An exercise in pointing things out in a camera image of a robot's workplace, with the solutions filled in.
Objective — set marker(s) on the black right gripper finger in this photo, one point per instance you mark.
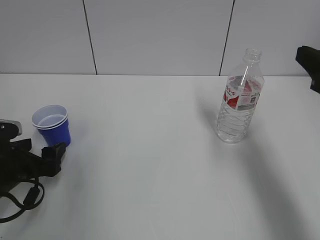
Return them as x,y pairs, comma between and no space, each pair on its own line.
309,59

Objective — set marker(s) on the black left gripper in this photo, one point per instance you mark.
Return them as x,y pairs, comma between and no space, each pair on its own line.
17,163

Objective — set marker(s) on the blue paper cup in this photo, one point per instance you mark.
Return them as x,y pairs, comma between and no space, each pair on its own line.
52,123

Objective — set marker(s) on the clear Wahaha water bottle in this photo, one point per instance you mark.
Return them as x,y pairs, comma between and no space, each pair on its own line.
240,97

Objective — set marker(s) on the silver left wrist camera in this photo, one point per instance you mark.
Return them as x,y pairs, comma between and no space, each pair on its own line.
9,129

